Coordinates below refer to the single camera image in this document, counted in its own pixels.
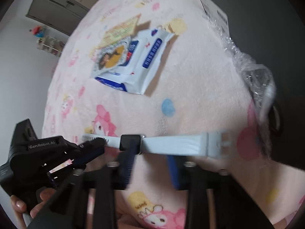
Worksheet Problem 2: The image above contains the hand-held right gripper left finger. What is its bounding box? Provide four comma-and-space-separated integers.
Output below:
29, 139, 139, 229

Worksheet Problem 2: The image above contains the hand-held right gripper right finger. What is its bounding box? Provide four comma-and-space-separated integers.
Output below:
166, 155, 277, 229

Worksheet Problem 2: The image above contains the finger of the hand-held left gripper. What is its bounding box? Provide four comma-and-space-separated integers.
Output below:
77, 138, 108, 149
69, 148, 106, 170

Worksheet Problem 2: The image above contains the white watch strap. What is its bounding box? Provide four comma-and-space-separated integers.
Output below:
81, 129, 236, 156

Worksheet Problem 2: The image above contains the white blue wet wipes pack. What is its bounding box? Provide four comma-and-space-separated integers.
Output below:
94, 27, 178, 95

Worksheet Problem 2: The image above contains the black cardboard box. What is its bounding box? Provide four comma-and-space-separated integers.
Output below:
191, 0, 305, 165

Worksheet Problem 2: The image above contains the person's left hand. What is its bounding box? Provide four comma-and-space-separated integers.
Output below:
10, 187, 58, 216

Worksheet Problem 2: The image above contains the pink printed blanket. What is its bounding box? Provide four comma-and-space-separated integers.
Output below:
42, 0, 305, 229

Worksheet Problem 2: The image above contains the white shelf rack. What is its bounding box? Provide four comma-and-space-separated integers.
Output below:
36, 35, 66, 58

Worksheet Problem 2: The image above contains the yellow printed card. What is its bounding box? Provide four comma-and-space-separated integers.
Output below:
99, 14, 142, 50

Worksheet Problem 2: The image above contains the red blue toy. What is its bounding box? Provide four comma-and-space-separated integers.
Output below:
30, 26, 47, 39

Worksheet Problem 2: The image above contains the grey door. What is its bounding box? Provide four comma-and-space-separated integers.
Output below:
26, 0, 90, 36

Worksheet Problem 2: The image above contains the clear plastic wrap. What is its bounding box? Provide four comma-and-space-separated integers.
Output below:
202, 10, 278, 124

